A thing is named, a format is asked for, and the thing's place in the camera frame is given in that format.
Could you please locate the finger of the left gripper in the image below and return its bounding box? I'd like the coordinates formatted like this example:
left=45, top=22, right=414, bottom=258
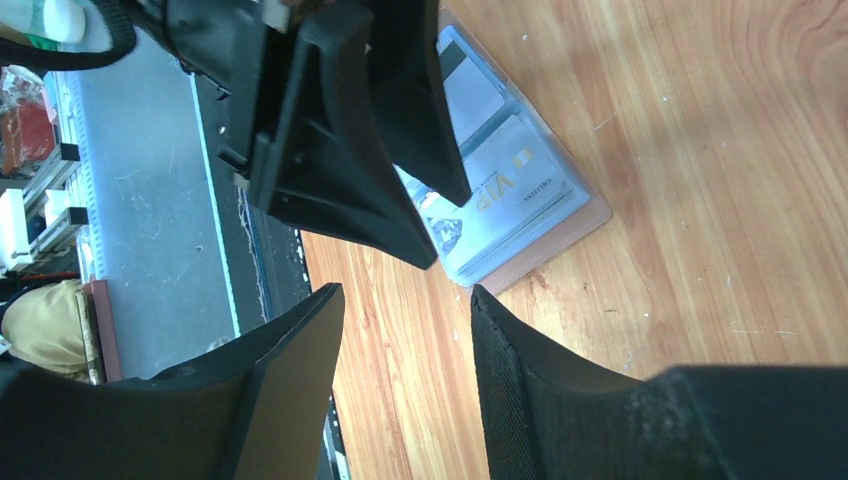
left=262, top=6, right=437, bottom=269
left=365, top=0, right=471, bottom=206

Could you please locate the pink card holder wallet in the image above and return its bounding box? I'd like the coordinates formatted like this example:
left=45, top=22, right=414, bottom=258
left=398, top=9, right=612, bottom=294

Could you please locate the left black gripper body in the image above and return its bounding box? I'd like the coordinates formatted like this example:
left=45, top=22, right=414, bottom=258
left=132, top=1, right=312, bottom=193

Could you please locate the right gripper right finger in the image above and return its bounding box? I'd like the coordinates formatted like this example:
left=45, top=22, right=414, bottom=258
left=470, top=285, right=847, bottom=479

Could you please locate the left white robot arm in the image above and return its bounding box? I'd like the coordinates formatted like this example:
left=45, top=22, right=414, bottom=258
left=1, top=0, right=471, bottom=269

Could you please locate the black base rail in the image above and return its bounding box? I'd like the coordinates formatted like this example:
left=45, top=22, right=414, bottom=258
left=188, top=72, right=352, bottom=480

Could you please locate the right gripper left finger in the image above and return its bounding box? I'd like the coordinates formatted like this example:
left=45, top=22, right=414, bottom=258
left=1, top=283, right=345, bottom=479

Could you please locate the white VIP card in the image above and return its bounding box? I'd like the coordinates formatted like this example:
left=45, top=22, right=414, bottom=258
left=421, top=114, right=573, bottom=269

